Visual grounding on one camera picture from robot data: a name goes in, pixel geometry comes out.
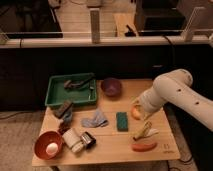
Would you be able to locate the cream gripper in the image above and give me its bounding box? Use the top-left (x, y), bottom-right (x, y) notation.
top-left (132, 98), bottom-right (152, 121)

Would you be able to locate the orange yellow apple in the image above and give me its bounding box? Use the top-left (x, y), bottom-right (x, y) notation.
top-left (131, 106), bottom-right (141, 120)

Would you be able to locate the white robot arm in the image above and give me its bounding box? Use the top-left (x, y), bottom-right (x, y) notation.
top-left (133, 69), bottom-right (213, 132)

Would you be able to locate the yellow banana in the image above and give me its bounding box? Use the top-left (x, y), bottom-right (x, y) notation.
top-left (133, 121), bottom-right (159, 141)

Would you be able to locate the green sponge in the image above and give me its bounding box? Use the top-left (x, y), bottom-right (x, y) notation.
top-left (116, 112), bottom-right (128, 131)

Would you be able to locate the orange carrot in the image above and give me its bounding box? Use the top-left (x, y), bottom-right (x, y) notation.
top-left (131, 142), bottom-right (157, 152)

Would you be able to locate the purple bowl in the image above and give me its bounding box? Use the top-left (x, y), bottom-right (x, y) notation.
top-left (101, 78), bottom-right (122, 97)

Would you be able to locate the blue crumpled cloth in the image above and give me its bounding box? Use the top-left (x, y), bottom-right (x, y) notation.
top-left (81, 108), bottom-right (109, 128)

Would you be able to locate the black silver can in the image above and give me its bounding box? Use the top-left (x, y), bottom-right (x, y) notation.
top-left (81, 132), bottom-right (96, 149)

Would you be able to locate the green plastic tray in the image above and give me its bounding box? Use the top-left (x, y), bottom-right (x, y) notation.
top-left (45, 73), bottom-right (97, 108)

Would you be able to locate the white cup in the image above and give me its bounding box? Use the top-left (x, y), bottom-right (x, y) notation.
top-left (62, 128), bottom-right (84, 153)

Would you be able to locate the blue small object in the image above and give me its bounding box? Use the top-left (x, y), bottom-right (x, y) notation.
top-left (62, 111), bottom-right (73, 125)

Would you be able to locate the grey brush block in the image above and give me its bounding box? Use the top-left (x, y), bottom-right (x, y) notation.
top-left (54, 100), bottom-right (73, 118)

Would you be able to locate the dark tool in tray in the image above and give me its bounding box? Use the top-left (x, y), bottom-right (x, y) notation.
top-left (64, 76), bottom-right (94, 89)

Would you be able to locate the dark red small object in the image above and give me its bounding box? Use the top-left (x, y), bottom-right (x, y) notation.
top-left (58, 123), bottom-right (70, 135)

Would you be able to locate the black box on shelf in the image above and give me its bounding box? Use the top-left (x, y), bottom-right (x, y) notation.
top-left (134, 0), bottom-right (185, 31)

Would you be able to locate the white egg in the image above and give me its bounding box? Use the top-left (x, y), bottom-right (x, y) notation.
top-left (46, 143), bottom-right (58, 155)

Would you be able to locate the red bowl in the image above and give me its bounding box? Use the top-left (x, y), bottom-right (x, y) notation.
top-left (34, 131), bottom-right (63, 160)

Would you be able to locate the black cable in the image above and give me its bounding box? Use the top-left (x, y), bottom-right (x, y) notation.
top-left (162, 35), bottom-right (178, 73)

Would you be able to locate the white angled bracket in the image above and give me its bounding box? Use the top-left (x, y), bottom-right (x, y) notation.
top-left (181, 7), bottom-right (206, 42)

